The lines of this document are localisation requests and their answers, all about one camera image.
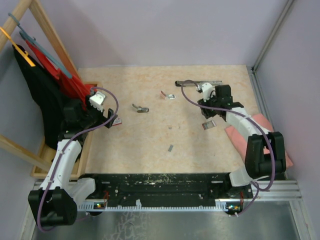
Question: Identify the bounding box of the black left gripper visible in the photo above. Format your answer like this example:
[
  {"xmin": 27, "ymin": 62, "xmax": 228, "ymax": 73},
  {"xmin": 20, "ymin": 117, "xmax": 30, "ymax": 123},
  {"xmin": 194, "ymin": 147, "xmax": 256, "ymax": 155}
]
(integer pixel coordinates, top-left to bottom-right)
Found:
[{"xmin": 80, "ymin": 94, "xmax": 117, "ymax": 128}]

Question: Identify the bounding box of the red white staple box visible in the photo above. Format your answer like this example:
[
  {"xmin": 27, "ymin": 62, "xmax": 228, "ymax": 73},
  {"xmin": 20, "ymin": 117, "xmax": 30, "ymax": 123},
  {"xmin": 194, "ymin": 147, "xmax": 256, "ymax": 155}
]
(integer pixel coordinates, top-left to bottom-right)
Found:
[
  {"xmin": 112, "ymin": 117, "xmax": 122, "ymax": 126},
  {"xmin": 202, "ymin": 120, "xmax": 217, "ymax": 130}
]

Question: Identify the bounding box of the large black chrome stapler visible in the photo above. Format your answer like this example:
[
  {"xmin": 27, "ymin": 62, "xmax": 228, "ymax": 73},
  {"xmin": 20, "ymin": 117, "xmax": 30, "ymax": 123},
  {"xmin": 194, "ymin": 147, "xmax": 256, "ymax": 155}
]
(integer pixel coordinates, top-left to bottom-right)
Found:
[{"xmin": 174, "ymin": 79, "xmax": 223, "ymax": 87}]

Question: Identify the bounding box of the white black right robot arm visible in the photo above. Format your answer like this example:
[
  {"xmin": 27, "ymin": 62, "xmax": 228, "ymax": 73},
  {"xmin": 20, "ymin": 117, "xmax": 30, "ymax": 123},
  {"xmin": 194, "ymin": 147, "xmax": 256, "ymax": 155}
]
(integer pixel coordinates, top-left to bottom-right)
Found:
[{"xmin": 197, "ymin": 82, "xmax": 287, "ymax": 198}]

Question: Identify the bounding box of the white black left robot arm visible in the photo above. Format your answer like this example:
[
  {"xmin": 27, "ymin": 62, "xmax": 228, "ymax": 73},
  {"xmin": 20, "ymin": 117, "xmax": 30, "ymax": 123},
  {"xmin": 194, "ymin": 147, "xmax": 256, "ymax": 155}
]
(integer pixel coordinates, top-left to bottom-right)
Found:
[{"xmin": 28, "ymin": 87, "xmax": 118, "ymax": 232}]

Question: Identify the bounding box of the red hanging garment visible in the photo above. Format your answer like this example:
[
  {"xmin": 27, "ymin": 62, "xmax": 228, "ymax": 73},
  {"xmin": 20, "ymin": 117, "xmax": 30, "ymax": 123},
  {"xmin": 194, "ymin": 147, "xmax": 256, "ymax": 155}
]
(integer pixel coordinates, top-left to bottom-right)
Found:
[{"xmin": 25, "ymin": 40, "xmax": 93, "ymax": 104}]

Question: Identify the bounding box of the pink folded cloth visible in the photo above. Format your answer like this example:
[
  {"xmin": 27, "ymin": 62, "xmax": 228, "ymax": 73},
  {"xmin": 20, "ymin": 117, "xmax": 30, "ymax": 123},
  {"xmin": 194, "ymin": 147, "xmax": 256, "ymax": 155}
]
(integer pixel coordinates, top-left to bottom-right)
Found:
[{"xmin": 224, "ymin": 113, "xmax": 294, "ymax": 173}]

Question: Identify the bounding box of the black hanging garment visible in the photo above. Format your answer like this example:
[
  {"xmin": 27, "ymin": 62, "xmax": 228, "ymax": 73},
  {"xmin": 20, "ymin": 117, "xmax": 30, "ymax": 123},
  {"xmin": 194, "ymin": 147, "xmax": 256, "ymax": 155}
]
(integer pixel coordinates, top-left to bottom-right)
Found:
[{"xmin": 12, "ymin": 47, "xmax": 71, "ymax": 150}]

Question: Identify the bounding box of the yellow clothes hanger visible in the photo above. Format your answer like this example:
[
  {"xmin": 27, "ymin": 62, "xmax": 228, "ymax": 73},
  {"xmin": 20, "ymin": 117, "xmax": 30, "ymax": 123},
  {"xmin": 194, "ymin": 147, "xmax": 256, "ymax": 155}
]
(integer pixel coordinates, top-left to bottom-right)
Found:
[{"xmin": 0, "ymin": 27, "xmax": 36, "ymax": 68}]

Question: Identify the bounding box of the teal clothes hanger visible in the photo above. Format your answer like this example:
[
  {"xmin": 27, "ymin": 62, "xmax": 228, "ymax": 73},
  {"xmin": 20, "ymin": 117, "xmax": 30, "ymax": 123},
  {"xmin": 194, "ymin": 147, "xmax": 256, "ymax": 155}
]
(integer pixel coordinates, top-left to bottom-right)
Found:
[{"xmin": 8, "ymin": 12, "xmax": 72, "ymax": 79}]

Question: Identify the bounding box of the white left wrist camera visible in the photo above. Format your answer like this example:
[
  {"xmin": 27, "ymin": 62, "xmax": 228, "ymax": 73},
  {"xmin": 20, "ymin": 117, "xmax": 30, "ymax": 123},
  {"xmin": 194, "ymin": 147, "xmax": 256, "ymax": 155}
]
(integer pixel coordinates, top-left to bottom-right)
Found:
[{"xmin": 89, "ymin": 91, "xmax": 106, "ymax": 112}]

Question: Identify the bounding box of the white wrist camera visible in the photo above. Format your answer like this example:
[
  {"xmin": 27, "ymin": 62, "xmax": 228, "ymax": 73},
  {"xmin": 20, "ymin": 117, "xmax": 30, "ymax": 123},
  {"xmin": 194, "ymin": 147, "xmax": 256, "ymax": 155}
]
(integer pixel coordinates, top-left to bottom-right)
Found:
[
  {"xmin": 197, "ymin": 82, "xmax": 215, "ymax": 102},
  {"xmin": 89, "ymin": 91, "xmax": 106, "ymax": 112}
]

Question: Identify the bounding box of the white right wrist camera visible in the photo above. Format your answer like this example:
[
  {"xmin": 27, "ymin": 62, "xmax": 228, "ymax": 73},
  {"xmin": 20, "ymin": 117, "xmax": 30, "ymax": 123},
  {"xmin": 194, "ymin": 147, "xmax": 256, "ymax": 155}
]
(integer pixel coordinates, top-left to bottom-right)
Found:
[{"xmin": 197, "ymin": 82, "xmax": 215, "ymax": 102}]

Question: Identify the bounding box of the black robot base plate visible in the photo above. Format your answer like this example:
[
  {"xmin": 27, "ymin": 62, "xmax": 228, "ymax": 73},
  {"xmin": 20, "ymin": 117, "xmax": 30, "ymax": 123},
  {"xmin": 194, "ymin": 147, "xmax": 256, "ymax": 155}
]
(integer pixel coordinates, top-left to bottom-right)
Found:
[{"xmin": 84, "ymin": 173, "xmax": 253, "ymax": 208}]

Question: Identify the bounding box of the wooden clothes rack frame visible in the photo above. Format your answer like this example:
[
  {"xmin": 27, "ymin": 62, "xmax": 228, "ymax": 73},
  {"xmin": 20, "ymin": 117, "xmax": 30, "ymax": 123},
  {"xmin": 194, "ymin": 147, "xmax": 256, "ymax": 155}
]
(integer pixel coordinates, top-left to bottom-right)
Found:
[{"xmin": 0, "ymin": 0, "xmax": 103, "ymax": 180}]

